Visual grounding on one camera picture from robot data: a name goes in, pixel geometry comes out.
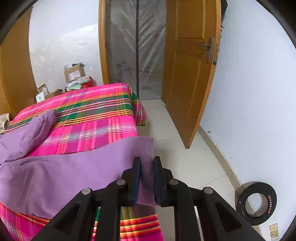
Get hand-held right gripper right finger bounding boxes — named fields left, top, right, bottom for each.
left=153, top=156, right=266, bottom=241

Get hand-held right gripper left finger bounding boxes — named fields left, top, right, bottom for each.
left=30, top=156, right=141, bottom=241

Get purple sweater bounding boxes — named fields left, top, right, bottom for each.
left=0, top=110, right=155, bottom=219

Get pink plaid bed sheet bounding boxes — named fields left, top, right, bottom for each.
left=0, top=82, right=163, bottom=241

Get wooden door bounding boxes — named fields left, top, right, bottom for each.
left=161, top=0, right=222, bottom=149

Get red bag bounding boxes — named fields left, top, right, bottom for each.
left=81, top=77, right=97, bottom=90

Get white parcel bags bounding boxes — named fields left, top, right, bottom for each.
left=65, top=76, right=92, bottom=88

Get small open cardboard box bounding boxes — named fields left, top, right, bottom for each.
left=45, top=89, right=63, bottom=100

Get grey plastic door curtain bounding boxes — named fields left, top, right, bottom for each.
left=105, top=0, right=167, bottom=100

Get large brown cardboard box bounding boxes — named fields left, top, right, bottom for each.
left=63, top=63, right=85, bottom=83

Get beige floral garment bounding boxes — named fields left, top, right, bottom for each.
left=0, top=113, right=11, bottom=135

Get wooden wardrobe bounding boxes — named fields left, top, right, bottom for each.
left=0, top=7, right=38, bottom=117

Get black rubber ring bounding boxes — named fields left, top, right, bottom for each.
left=236, top=182, right=277, bottom=226

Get wall socket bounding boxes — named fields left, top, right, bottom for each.
left=269, top=223, right=279, bottom=238

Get wooden door frame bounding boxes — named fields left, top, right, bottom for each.
left=98, top=0, right=110, bottom=85

